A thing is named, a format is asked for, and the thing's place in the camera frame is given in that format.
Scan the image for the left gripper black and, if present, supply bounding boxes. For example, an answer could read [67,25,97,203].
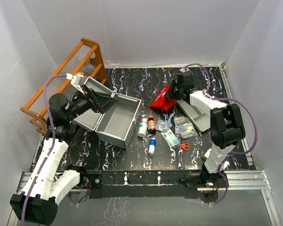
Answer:
[66,84,119,121]

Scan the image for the red first aid pouch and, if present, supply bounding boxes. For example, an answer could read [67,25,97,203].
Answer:
[149,85,176,111]

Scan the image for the stack of gauze packets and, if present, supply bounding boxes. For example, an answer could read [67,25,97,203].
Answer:
[174,116,198,139]

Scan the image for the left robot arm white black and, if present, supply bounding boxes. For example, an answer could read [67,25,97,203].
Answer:
[10,85,117,226]

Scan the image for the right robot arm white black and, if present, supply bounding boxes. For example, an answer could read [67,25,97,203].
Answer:
[166,72,245,187]

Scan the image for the grey metal medicine case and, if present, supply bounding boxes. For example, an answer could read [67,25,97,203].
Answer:
[73,77,142,148]

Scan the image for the white green medicine bottle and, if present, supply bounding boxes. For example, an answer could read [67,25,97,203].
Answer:
[137,118,148,137]

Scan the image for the light blue plastic tweezers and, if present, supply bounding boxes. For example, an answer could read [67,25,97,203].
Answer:
[167,113,175,123]

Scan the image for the grey divided plastic tray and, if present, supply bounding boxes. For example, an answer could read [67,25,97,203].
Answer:
[177,100,210,132]

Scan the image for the clear plastic bag packet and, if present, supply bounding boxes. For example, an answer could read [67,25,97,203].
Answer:
[156,119,172,132]

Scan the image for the brown bottle orange cap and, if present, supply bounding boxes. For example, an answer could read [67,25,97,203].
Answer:
[148,115,156,134]

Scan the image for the teal white flat packet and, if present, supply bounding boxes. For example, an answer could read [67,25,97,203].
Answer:
[161,129,180,148]

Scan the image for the orange wooden rack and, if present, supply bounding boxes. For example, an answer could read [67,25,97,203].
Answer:
[21,38,107,135]

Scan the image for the orange small scissors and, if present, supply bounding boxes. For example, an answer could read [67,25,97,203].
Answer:
[180,143,190,151]

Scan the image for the white blue spray bottle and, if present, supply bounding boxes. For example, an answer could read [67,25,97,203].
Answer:
[148,137,156,156]

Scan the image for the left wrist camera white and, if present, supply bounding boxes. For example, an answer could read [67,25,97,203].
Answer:
[70,73,84,93]

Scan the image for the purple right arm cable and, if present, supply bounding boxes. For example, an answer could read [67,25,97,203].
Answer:
[179,63,258,205]

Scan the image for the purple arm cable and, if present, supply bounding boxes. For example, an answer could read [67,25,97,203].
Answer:
[179,63,258,205]
[20,73,74,223]

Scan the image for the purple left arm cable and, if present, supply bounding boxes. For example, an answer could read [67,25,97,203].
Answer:
[20,73,74,223]

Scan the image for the aluminium front rail frame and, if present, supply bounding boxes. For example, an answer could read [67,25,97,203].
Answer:
[10,169,281,226]

